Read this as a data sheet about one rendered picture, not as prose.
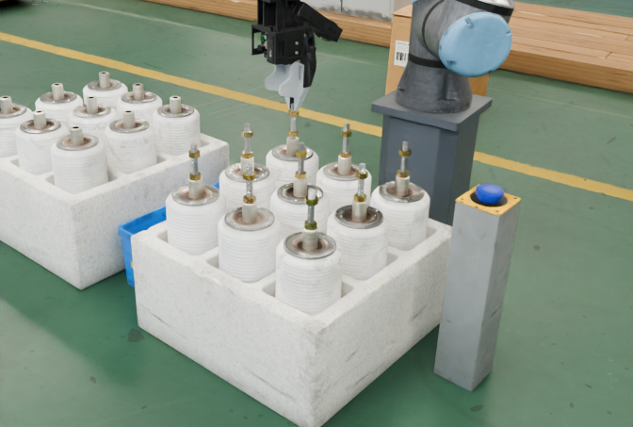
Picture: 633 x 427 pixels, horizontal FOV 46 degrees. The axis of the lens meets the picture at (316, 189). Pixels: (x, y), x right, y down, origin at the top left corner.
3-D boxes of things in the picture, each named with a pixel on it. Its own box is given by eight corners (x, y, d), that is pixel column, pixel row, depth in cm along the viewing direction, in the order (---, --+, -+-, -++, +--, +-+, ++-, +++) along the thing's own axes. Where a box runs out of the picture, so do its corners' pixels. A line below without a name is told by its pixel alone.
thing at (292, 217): (281, 308, 123) (283, 211, 115) (262, 279, 131) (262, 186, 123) (333, 297, 127) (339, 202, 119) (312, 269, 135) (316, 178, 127)
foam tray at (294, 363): (285, 243, 157) (287, 164, 149) (448, 316, 135) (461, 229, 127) (137, 326, 129) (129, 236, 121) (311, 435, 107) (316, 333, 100)
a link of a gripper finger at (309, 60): (291, 84, 130) (291, 34, 126) (300, 82, 131) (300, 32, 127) (307, 90, 126) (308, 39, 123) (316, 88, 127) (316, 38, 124)
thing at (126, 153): (139, 194, 159) (133, 114, 151) (170, 208, 154) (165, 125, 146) (102, 209, 152) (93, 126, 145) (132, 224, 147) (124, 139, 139)
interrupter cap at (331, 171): (338, 186, 125) (338, 182, 125) (314, 170, 130) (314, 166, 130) (374, 177, 129) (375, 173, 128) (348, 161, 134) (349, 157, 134)
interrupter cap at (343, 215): (324, 215, 115) (324, 211, 115) (363, 204, 119) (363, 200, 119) (354, 236, 110) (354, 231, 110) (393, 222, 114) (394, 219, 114)
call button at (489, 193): (482, 192, 110) (484, 180, 109) (507, 201, 108) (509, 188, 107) (469, 202, 107) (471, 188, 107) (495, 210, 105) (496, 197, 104)
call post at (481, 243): (454, 352, 126) (478, 185, 112) (492, 370, 122) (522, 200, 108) (432, 373, 121) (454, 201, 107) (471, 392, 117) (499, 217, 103)
